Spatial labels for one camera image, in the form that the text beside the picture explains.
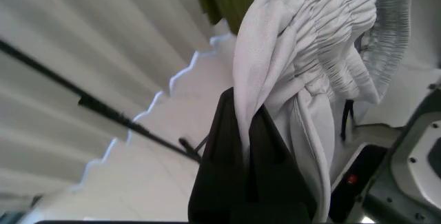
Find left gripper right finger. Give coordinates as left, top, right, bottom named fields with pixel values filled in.
left=246, top=105, right=318, bottom=222

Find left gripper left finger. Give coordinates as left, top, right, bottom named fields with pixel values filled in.
left=187, top=86, right=247, bottom=222

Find pale grey shorts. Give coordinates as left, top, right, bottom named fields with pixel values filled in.
left=232, top=0, right=413, bottom=223

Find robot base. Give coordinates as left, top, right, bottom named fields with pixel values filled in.
left=329, top=85, right=441, bottom=224

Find black clothes rack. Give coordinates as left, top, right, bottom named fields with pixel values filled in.
left=0, top=39, right=209, bottom=165

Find white curtain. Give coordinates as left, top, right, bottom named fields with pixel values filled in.
left=0, top=0, right=236, bottom=214

